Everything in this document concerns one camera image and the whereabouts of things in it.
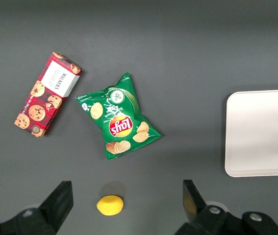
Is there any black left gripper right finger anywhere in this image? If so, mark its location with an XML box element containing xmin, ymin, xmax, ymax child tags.
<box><xmin>175</xmin><ymin>179</ymin><xmax>278</xmax><ymax>235</ymax></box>

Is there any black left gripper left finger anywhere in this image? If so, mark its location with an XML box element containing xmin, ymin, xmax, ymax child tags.
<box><xmin>0</xmin><ymin>180</ymin><xmax>74</xmax><ymax>235</ymax></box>

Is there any pale pink plastic tray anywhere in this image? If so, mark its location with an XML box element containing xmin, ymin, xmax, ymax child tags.
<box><xmin>224</xmin><ymin>89</ymin><xmax>278</xmax><ymax>178</ymax></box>

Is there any yellow lemon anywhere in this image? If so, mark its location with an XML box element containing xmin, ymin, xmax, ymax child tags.
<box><xmin>96</xmin><ymin>194</ymin><xmax>124</xmax><ymax>216</ymax></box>

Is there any red Walkers cookie box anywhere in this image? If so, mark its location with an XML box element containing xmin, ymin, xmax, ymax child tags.
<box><xmin>14</xmin><ymin>51</ymin><xmax>84</xmax><ymax>139</ymax></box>

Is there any green Lay's chips bag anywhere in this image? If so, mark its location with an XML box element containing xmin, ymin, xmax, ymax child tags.
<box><xmin>75</xmin><ymin>71</ymin><xmax>163</xmax><ymax>161</ymax></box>

